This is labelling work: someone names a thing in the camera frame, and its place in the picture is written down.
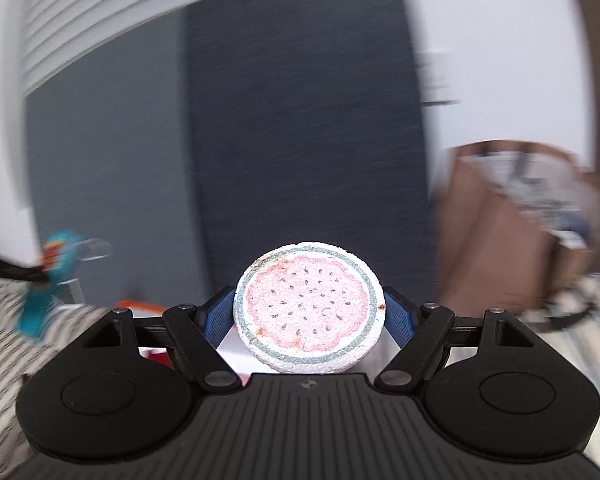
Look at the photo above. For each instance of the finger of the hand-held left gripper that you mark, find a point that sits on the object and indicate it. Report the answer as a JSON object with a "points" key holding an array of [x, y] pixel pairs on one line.
{"points": [[10, 270]]}

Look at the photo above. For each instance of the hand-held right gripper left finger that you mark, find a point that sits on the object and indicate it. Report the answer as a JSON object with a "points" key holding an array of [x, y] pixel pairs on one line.
{"points": [[220, 315]]}

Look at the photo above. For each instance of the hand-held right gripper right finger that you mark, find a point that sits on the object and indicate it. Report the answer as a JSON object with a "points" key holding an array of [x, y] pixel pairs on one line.
{"points": [[397, 317]]}

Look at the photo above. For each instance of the teal packet with clear hanger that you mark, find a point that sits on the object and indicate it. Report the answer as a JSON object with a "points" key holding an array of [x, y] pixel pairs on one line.
{"points": [[40, 300]]}

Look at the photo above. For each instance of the orange box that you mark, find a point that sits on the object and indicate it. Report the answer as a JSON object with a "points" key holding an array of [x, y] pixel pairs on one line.
{"points": [[140, 304]]}

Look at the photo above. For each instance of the round watermelon print coaster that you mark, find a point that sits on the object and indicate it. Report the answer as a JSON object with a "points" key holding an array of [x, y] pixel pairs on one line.
{"points": [[307, 305]]}

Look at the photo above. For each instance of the striped blanket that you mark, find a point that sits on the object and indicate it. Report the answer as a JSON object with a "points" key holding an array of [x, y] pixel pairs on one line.
{"points": [[5, 360]]}

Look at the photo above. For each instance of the brown paper bag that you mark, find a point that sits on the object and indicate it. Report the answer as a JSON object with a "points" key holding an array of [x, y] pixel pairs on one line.
{"points": [[495, 240]]}

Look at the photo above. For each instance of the white window blind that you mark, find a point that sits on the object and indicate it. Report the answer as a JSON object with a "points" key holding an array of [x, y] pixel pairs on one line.
{"points": [[105, 5]]}

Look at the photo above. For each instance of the grey wall panel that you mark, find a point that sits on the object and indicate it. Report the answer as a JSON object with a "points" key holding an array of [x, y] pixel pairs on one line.
{"points": [[120, 160]]}

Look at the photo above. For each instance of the dark blue wall panel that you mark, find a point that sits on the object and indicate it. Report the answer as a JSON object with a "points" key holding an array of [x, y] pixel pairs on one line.
{"points": [[305, 110]]}

